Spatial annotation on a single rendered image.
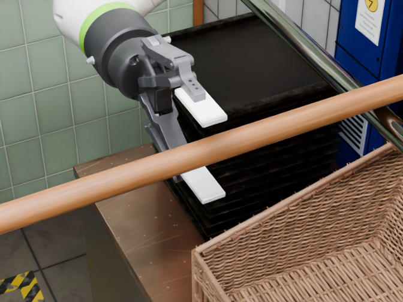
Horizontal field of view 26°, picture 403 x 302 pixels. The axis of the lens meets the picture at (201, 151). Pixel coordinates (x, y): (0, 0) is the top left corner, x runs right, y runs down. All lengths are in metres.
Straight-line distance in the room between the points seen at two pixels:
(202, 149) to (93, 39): 0.25
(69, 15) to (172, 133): 0.24
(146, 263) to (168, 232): 0.09
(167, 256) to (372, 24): 0.59
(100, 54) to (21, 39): 1.18
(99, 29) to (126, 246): 0.69
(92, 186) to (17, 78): 1.43
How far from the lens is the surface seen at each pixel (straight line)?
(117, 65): 1.08
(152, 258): 1.70
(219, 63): 1.64
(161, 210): 1.79
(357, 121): 1.80
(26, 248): 2.57
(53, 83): 2.38
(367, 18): 1.68
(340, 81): 1.13
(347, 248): 1.71
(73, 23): 1.18
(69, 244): 2.56
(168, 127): 1.06
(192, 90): 0.95
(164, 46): 1.02
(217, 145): 0.97
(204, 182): 1.01
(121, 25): 1.11
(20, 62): 2.32
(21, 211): 0.91
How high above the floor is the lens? 1.81
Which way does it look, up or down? 40 degrees down
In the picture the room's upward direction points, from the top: straight up
